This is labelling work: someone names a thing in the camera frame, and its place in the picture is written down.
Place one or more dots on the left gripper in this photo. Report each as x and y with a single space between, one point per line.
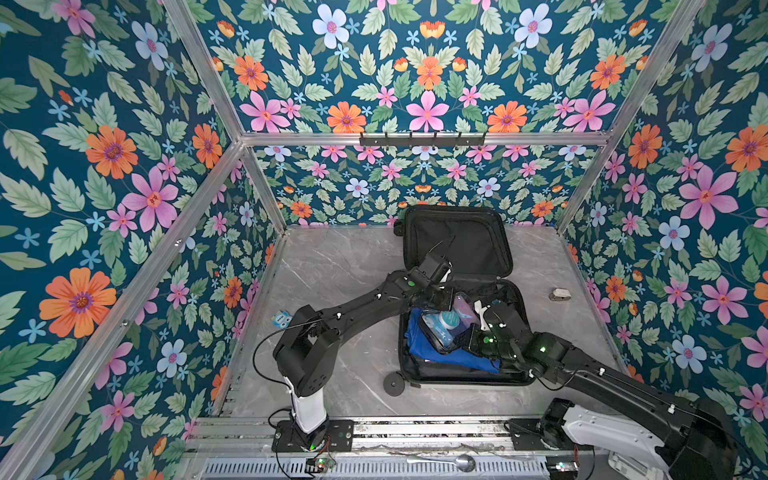
447 301

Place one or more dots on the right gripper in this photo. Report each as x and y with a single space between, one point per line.
475 332

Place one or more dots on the black suitcase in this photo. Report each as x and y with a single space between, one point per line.
481 264

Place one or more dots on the clear toiletry pouch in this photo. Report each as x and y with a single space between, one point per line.
444 328

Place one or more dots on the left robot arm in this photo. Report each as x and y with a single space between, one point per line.
306 353

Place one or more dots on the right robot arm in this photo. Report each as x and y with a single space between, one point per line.
686 439

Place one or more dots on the small grey white object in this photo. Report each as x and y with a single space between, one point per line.
560 294

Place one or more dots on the metal spoon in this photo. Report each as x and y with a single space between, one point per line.
463 463

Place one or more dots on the small blue patterned box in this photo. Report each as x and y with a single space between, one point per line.
281 320

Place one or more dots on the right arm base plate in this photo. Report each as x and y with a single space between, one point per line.
530 434

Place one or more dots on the black hook rail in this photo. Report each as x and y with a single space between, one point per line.
411 139

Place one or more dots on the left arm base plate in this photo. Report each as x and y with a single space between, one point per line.
332 435

